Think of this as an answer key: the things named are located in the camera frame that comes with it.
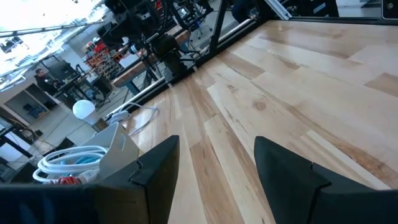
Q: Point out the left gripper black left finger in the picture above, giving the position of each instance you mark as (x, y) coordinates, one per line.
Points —
(161, 174)

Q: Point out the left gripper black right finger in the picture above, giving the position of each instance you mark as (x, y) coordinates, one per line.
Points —
(286, 177)

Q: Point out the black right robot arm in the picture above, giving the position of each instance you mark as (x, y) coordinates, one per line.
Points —
(164, 46)

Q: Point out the white plastic bin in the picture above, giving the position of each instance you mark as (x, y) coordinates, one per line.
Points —
(121, 149)

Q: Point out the white bulb lamp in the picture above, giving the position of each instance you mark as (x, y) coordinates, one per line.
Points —
(83, 109)

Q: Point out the wooden workbench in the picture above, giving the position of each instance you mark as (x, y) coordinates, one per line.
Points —
(133, 71)

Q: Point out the red parts drawer rack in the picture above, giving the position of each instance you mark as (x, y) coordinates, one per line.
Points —
(102, 62)

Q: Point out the person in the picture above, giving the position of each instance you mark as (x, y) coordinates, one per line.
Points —
(43, 84)

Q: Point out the silver aluminium rail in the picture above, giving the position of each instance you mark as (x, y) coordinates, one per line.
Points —
(281, 9)

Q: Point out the table-level camera box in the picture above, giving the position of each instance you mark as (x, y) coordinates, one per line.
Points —
(390, 7)

